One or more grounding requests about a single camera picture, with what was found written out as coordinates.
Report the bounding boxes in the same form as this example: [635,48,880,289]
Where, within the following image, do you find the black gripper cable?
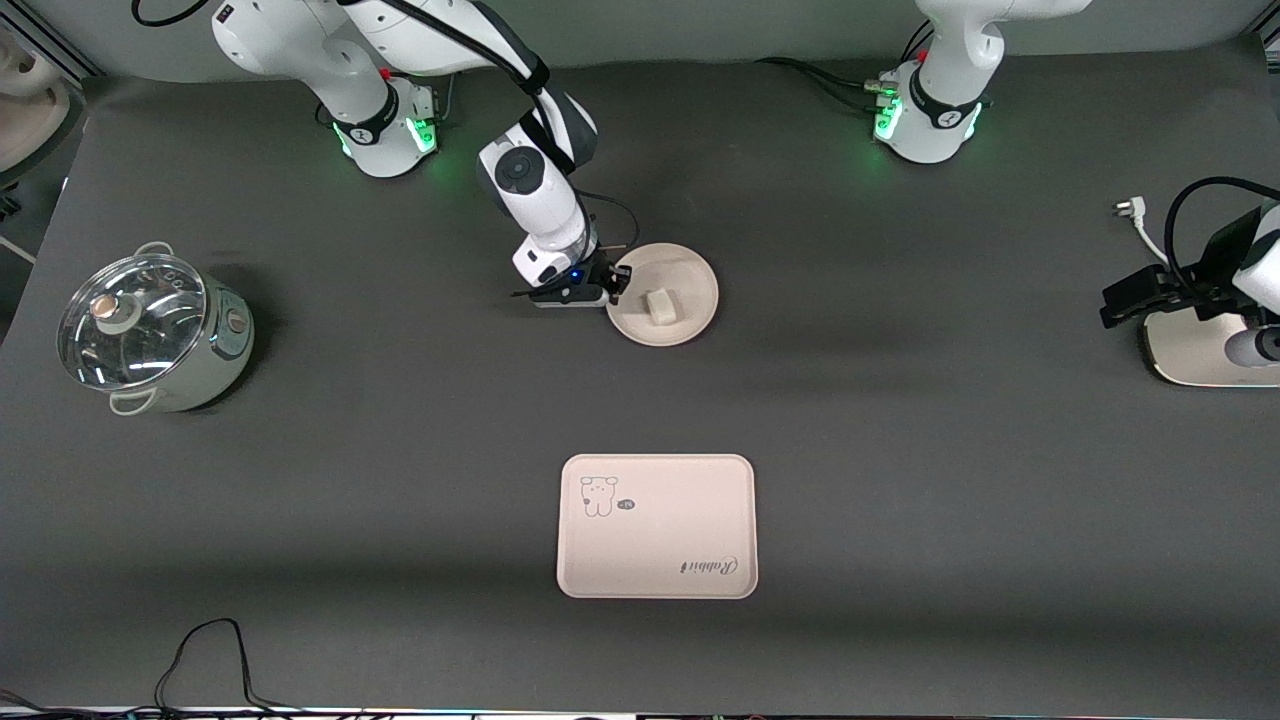
[1164,176,1280,293]
[130,0,642,253]

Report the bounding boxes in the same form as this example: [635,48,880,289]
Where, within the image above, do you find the beige round object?
[0,25,74,187]

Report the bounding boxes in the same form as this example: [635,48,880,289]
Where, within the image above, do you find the round beige plate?
[605,241,720,348]

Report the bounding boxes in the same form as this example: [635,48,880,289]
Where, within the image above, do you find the white toaster power cord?
[1112,197,1173,267]

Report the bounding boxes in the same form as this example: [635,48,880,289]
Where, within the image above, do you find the cream white toaster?
[1143,303,1280,388]

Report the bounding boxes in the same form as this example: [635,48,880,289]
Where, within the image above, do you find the pale green electric pot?
[57,241,256,416]

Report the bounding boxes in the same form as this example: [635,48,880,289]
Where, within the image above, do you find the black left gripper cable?
[1164,176,1280,293]

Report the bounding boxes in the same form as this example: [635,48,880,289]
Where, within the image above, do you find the beige rectangular rabbit-print tray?
[556,453,759,600]

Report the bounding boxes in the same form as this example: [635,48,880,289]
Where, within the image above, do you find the thin black loose cable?
[150,617,306,717]

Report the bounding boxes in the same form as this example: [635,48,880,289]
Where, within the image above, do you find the glass pot lid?
[57,253,209,391]

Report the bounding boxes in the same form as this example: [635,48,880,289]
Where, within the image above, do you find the black left arm base cables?
[753,22,936,113]

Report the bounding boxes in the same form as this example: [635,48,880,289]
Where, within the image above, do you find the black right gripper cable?
[130,0,642,253]

